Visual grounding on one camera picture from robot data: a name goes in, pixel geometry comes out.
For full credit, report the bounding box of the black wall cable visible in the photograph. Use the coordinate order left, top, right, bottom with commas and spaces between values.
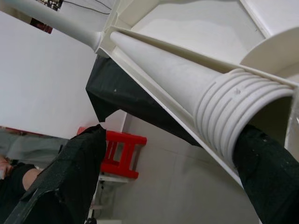
61, 0, 112, 15

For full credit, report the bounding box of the white plastic children table top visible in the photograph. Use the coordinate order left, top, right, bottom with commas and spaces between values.
93, 0, 299, 190

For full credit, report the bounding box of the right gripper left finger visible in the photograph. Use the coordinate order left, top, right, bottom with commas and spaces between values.
18, 123, 107, 224

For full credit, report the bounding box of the red plastic stool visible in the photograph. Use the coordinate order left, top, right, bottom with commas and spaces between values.
77, 126, 148, 180

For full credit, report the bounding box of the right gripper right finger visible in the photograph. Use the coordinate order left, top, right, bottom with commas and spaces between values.
234, 124, 299, 224

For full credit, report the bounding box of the black tablecloth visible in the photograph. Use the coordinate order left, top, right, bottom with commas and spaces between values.
85, 56, 202, 148

